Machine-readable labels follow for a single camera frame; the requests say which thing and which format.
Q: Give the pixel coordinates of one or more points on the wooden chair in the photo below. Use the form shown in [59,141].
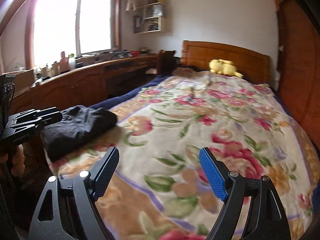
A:
[165,62]

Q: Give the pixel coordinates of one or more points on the floral fleece blanket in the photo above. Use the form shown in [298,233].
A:
[159,189]

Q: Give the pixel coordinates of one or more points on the window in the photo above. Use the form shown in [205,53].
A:
[75,27]

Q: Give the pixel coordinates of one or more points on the black jacket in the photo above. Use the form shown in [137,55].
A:
[79,126]

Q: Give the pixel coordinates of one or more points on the wooden bed headboard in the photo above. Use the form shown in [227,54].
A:
[255,67]

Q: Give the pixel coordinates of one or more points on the wooden louvered wardrobe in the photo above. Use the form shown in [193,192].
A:
[298,64]

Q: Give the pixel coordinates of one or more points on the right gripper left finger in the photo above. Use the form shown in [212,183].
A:
[66,208]

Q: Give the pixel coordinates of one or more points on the person's left hand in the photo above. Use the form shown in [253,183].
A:
[18,158]

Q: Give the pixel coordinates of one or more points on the long wooden desk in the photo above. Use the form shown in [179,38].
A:
[87,85]

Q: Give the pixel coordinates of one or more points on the red bowl on desk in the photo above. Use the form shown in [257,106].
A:
[134,53]

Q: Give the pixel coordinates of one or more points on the white wall shelf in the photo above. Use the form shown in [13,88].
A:
[149,16]

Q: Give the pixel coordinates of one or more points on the yellow plush toy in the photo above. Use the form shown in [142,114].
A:
[224,67]

